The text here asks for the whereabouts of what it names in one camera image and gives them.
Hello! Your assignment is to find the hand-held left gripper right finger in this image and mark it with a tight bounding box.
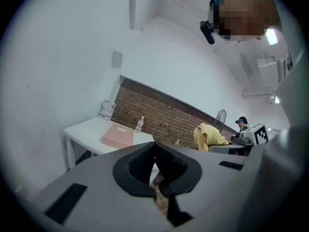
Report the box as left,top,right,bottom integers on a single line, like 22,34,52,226
155,141,252,227

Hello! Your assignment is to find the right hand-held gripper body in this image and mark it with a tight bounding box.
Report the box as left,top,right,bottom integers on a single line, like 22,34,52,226
235,123,270,147

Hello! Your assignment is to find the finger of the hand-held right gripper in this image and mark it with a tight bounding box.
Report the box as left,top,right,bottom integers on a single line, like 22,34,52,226
209,144,250,156

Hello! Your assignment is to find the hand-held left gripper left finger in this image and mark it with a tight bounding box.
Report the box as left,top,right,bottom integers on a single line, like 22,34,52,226
31,141,174,232

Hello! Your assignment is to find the yellow cloth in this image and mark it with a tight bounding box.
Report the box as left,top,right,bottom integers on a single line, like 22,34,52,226
193,123,229,152

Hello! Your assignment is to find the white ceiling pipe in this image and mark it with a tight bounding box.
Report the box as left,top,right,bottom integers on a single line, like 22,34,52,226
242,93,276,100

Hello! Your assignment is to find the white table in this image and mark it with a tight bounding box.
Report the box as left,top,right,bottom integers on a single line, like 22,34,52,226
63,116,155,171

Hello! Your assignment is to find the person's white shirt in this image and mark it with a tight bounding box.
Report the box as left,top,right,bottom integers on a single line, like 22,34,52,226
271,0,309,136

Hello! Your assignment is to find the white air conditioner unit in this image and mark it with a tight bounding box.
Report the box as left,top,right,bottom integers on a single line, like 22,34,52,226
257,56,287,88

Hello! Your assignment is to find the clear plastic water bottle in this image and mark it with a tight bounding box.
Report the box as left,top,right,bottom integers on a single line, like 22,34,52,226
134,116,145,134

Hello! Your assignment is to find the black and white printed box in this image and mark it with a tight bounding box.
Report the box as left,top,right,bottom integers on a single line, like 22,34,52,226
98,99,116,122

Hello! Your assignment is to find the rectangular ceiling light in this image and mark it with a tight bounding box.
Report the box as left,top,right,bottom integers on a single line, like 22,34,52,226
265,29,280,46

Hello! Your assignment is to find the person's head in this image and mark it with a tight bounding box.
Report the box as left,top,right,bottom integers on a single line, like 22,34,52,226
209,0,282,43

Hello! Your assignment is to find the black wire cage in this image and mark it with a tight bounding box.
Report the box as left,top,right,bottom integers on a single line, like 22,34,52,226
213,109,227,132

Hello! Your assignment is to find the black head-worn camera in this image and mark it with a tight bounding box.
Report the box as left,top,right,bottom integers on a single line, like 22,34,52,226
199,20,216,45

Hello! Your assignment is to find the grey wall panel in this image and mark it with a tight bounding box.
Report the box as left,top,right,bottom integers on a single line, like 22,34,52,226
111,50,124,69

